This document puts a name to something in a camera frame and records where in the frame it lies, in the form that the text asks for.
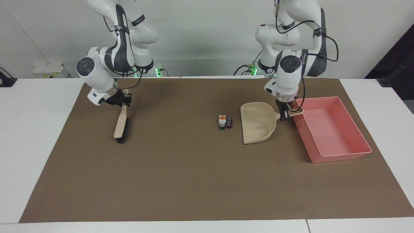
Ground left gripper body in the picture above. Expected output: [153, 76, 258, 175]
[275, 97, 297, 112]

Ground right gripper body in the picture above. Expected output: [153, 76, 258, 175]
[104, 90, 125, 106]

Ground beige brush with black bristles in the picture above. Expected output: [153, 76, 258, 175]
[114, 105, 129, 144]

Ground black stand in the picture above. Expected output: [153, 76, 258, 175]
[365, 24, 414, 101]
[0, 67, 17, 88]

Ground black cable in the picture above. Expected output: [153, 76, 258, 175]
[233, 51, 263, 77]
[275, 0, 339, 113]
[103, 16, 144, 90]

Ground white box with yellow labels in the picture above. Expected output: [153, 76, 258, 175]
[33, 63, 70, 79]

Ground pink plastic bin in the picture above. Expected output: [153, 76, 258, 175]
[292, 96, 373, 164]

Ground beige plastic dustpan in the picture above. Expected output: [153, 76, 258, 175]
[240, 102, 305, 145]

